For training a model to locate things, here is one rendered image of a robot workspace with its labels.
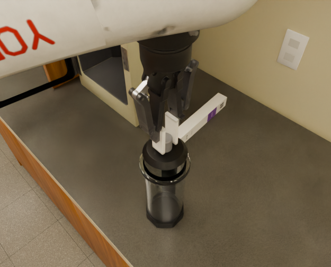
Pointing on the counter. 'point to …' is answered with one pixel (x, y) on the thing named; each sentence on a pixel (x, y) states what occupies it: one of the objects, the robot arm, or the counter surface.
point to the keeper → (125, 59)
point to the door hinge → (76, 65)
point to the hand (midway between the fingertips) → (165, 133)
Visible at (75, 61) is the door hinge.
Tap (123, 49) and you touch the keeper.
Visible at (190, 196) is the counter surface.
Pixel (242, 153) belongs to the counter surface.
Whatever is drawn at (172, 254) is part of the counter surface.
